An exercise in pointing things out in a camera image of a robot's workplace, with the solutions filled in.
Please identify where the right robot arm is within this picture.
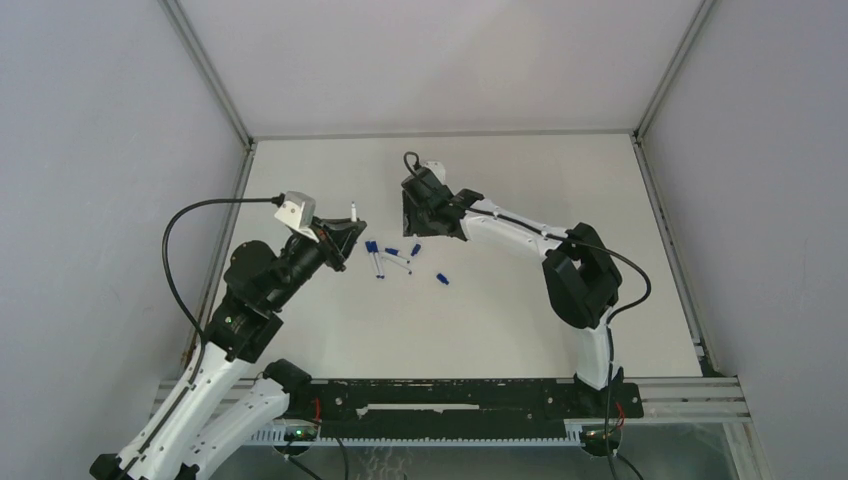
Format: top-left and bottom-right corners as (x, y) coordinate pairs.
(401, 152), (626, 422)

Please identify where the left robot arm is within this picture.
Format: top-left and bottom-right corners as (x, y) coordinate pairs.
(89, 218), (367, 479)

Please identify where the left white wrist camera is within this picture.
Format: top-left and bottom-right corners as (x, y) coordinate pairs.
(274, 191), (318, 242)

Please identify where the left black camera cable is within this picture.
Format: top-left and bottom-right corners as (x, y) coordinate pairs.
(125, 193), (286, 480)

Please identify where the black camera cable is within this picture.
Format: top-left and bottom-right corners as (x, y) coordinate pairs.
(125, 193), (286, 480)
(402, 151), (654, 480)

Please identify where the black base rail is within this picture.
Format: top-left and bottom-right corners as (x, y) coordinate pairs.
(285, 378), (644, 441)

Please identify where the right black camera cable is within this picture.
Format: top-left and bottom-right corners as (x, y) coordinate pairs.
(402, 151), (654, 480)

